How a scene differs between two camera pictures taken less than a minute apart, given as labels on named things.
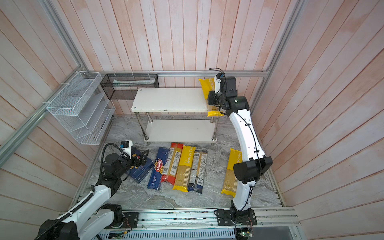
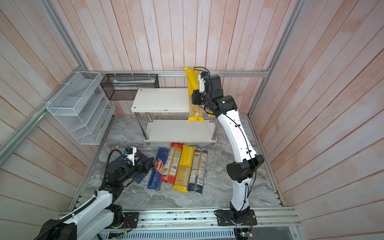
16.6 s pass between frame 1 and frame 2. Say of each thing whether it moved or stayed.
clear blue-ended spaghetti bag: stayed
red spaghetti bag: stayed
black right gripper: moved
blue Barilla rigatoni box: stayed
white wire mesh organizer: stayed
